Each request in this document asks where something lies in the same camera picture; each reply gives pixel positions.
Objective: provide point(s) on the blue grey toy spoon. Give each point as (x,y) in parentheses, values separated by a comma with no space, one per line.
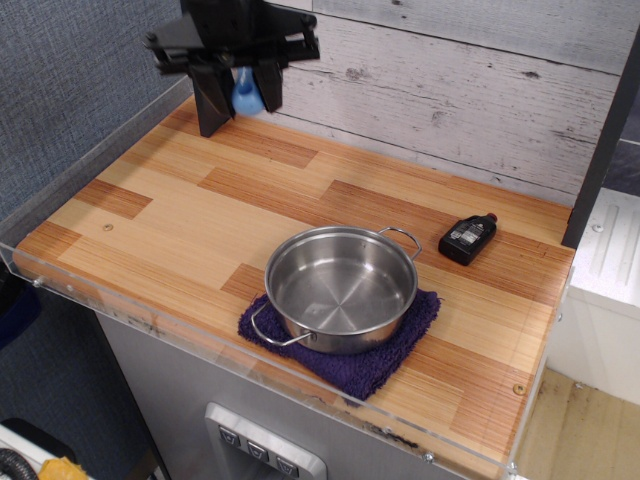
(246,97)

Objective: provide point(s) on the yellow black object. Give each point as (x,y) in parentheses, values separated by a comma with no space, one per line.
(15,466)

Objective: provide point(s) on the silver button panel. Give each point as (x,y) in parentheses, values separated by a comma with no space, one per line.
(272,456)

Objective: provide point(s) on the dark grey left post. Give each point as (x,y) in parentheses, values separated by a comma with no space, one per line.
(212,125)

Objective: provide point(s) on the white side cabinet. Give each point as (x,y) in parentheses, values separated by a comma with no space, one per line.
(596,338)

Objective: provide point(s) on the purple towel cloth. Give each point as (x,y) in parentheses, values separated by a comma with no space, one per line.
(358,375)

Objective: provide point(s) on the clear acrylic guard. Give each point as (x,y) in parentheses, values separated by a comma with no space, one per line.
(166,235)

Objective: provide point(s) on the small black bottle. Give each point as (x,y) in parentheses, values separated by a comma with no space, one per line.
(468,237)

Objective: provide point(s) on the stainless steel pot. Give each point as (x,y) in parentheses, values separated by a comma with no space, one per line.
(339,290)

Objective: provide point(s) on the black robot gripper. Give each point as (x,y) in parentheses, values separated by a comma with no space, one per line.
(267,37)

